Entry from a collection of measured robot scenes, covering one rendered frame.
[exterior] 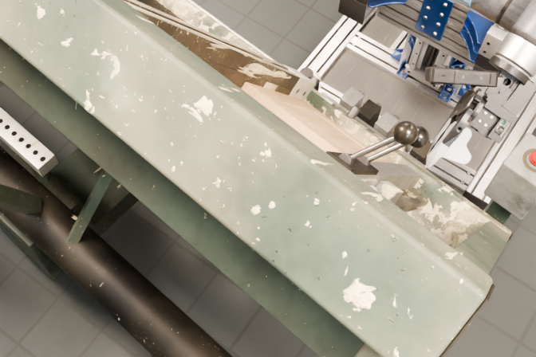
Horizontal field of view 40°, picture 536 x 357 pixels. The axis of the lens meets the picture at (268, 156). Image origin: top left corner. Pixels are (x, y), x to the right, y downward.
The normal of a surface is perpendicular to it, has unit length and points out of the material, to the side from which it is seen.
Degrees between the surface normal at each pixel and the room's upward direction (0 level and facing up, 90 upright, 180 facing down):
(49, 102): 34
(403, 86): 0
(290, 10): 0
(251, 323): 0
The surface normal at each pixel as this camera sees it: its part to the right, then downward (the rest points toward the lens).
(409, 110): 0.01, -0.47
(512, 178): -0.66, 0.66
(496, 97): -0.07, 0.18
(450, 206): -0.35, -0.03
